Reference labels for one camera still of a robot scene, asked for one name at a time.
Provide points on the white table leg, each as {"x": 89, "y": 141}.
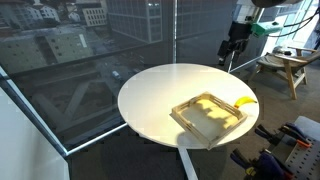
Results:
{"x": 188, "y": 165}

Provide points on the window bottom frame rail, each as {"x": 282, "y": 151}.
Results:
{"x": 96, "y": 139}

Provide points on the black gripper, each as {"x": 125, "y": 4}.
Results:
{"x": 240, "y": 31}

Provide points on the perforated metal mounting board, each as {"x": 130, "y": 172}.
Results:
{"x": 305, "y": 160}

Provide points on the wooden armchair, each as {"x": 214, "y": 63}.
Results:
{"x": 293, "y": 66}

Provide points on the window corner frame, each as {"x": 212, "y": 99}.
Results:
{"x": 242, "y": 16}

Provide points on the metal window mullion post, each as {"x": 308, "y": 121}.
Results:
{"x": 174, "y": 33}

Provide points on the dark window side frame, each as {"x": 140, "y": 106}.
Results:
{"x": 33, "y": 116}

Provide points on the yellow banana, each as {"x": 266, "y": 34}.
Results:
{"x": 245, "y": 99}

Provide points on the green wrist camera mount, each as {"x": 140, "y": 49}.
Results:
{"x": 265, "y": 28}

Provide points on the blue orange spring clamp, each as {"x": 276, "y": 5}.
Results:
{"x": 293, "y": 131}
{"x": 266, "y": 163}

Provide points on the wooden tray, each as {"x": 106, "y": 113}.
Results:
{"x": 206, "y": 116}

